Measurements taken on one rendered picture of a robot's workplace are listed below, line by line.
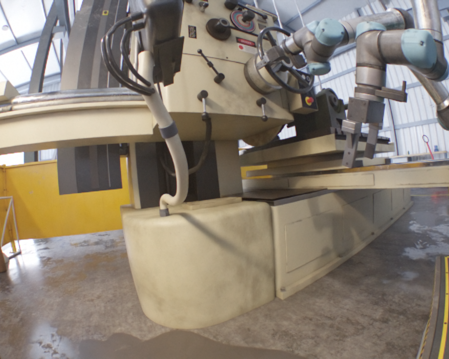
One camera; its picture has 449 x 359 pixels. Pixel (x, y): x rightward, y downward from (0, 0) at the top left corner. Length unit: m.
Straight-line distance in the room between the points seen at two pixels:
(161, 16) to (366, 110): 0.44
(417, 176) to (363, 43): 0.94
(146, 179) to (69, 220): 2.05
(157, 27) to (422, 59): 0.50
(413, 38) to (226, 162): 1.55
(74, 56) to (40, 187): 2.13
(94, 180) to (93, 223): 1.85
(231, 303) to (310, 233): 0.66
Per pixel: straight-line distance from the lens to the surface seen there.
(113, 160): 1.52
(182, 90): 0.99
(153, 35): 0.50
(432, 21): 0.62
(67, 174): 1.55
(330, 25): 0.65
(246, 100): 1.13
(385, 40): 0.50
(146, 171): 1.52
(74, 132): 1.19
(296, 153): 1.54
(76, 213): 3.34
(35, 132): 1.25
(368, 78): 0.52
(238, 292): 1.19
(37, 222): 3.52
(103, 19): 2.04
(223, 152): 1.74
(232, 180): 1.75
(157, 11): 0.45
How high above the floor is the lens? 0.76
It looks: 1 degrees down
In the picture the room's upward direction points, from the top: 6 degrees counter-clockwise
